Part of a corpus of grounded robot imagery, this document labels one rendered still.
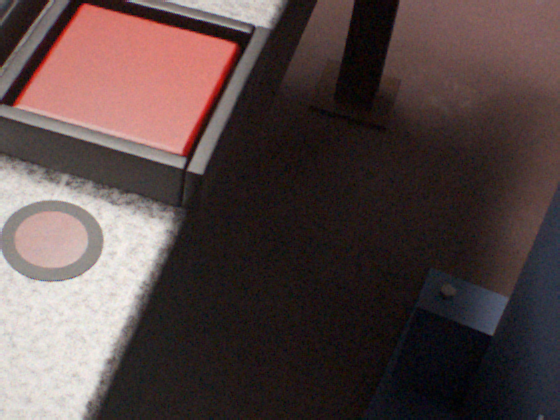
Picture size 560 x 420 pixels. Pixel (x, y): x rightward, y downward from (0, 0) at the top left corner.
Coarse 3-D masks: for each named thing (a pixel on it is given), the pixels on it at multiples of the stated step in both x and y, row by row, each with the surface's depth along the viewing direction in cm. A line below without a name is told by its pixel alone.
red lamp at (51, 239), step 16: (32, 224) 35; (48, 224) 35; (64, 224) 35; (80, 224) 35; (16, 240) 34; (32, 240) 34; (48, 240) 35; (64, 240) 35; (80, 240) 35; (32, 256) 34; (48, 256) 34; (64, 256) 34; (80, 256) 34
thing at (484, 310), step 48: (432, 288) 155; (480, 288) 156; (528, 288) 119; (432, 336) 137; (480, 336) 133; (528, 336) 121; (384, 384) 143; (432, 384) 142; (480, 384) 133; (528, 384) 124
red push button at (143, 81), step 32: (64, 32) 39; (96, 32) 39; (128, 32) 39; (160, 32) 40; (192, 32) 40; (64, 64) 38; (96, 64) 38; (128, 64) 38; (160, 64) 38; (192, 64) 39; (224, 64) 39; (32, 96) 37; (64, 96) 37; (96, 96) 37; (128, 96) 37; (160, 96) 37; (192, 96) 38; (96, 128) 36; (128, 128) 36; (160, 128) 36; (192, 128) 37
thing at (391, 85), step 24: (360, 0) 164; (384, 0) 163; (360, 24) 167; (384, 24) 166; (360, 48) 170; (384, 48) 169; (336, 72) 182; (360, 72) 173; (336, 96) 178; (360, 96) 176; (384, 96) 180; (360, 120) 176; (384, 120) 176
